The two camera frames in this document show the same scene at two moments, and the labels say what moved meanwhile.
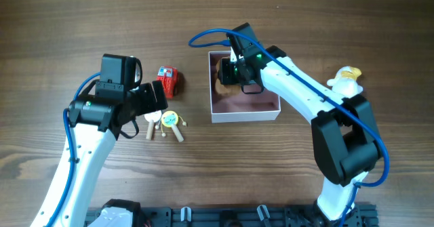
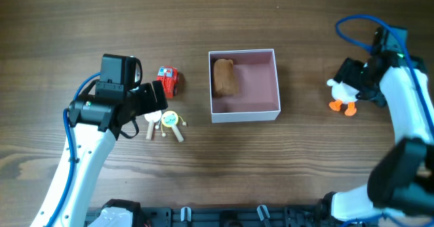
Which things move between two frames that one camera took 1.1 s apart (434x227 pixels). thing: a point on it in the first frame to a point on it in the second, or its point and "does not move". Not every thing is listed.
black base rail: x=361 y=215 does not move
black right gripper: x=228 y=73 to x=348 y=73
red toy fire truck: x=169 y=76 does not move
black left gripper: x=150 y=104 does not move
